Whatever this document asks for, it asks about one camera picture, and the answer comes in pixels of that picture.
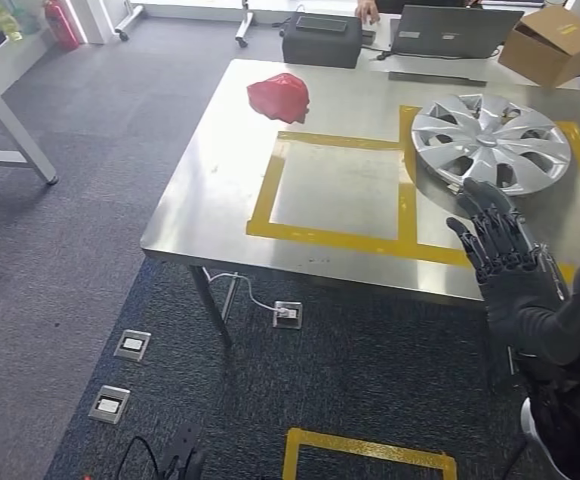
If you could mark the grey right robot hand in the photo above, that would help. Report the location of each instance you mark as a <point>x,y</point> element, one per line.
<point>525,305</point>

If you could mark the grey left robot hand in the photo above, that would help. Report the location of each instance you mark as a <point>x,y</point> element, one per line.
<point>195,467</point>

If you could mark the grey plastic wheel hubcap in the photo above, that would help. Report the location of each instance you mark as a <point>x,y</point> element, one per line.
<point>485,139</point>

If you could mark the steel workbench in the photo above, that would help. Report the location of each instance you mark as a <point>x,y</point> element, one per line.
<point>210,199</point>

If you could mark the steel floor socket box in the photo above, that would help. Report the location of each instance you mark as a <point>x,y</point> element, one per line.
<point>132,345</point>
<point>109,405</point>

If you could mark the large yellow tape rectangle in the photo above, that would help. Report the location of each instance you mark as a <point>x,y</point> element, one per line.
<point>575,139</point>

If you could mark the yellow floor tape square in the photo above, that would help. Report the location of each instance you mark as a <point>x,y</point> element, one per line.
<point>370,450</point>

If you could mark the brown cardboard box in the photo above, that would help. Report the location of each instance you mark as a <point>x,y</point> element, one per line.
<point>550,50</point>

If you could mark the small yellow tape rectangle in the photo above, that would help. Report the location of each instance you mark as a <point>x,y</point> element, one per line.
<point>265,199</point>

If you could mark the grey laptop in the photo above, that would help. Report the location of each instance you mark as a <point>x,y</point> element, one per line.
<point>454,33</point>

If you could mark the black fabric carry case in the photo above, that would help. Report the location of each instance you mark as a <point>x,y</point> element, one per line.
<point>320,50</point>

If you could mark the red crumpled plastic bag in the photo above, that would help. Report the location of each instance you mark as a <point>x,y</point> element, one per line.
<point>280,99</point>

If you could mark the dark flat phone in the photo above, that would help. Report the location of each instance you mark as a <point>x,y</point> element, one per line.
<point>322,24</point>

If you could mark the white wheeled stand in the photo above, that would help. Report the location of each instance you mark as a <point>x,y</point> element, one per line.
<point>127,20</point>

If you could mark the yellow green packet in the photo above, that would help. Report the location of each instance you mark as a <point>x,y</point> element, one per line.
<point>5,21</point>

